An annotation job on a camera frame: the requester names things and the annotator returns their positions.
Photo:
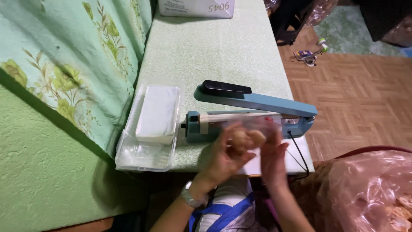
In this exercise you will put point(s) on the white and blue shirt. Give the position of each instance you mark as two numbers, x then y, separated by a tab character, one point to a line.
228	212

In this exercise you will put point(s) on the clear plastic tray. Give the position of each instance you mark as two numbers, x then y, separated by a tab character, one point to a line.
132	154

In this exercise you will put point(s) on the person's right hand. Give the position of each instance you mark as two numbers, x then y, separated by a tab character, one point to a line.
273	164

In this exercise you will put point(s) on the green rug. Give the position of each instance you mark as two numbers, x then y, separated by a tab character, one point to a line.
344	35

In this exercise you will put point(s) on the large plastic bag of snacks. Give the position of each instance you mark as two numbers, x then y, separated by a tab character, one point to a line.
363	193

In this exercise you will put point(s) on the person's right fingers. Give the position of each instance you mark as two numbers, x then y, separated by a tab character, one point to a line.
275	145

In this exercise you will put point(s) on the blue impulse heat sealer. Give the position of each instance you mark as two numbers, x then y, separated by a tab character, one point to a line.
257	101

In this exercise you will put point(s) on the small toy with green wheel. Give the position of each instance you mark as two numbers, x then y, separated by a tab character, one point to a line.
309	56

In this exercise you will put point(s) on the person's left hand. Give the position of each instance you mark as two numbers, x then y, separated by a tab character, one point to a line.
220	164

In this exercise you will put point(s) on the white sheet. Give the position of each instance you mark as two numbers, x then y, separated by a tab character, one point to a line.
297	161

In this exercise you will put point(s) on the dark red basin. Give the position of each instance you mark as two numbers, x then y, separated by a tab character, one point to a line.
373	148

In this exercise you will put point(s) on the black furniture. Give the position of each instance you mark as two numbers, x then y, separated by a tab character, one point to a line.
383	16

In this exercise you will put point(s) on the green floral curtain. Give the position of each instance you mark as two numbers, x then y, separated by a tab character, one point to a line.
64	64

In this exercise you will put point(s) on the stack of white bags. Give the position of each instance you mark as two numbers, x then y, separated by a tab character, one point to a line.
159	112

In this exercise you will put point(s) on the crumpled clear plastic bag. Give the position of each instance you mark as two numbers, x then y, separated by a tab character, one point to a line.
320	11

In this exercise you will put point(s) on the black chair frame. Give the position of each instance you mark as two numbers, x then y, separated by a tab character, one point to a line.
289	19

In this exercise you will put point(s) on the white cardboard box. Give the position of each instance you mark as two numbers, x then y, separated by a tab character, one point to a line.
193	8

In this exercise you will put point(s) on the clear bag of brown snacks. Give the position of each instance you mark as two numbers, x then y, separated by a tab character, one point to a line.
247	138

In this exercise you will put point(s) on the silver wristwatch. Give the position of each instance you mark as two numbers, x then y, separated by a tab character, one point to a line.
191	198

